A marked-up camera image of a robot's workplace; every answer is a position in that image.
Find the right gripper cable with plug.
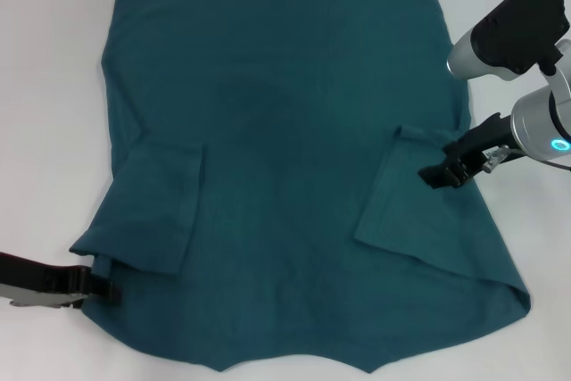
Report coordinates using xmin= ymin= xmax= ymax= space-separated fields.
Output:
xmin=484 ymin=145 xmax=571 ymax=174

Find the teal blue t-shirt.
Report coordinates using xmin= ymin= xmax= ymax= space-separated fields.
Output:
xmin=69 ymin=0 xmax=533 ymax=350

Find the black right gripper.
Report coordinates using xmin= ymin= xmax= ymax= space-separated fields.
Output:
xmin=418 ymin=112 xmax=515 ymax=190

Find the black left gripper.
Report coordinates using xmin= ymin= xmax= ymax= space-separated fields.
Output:
xmin=0 ymin=252 xmax=123 ymax=304

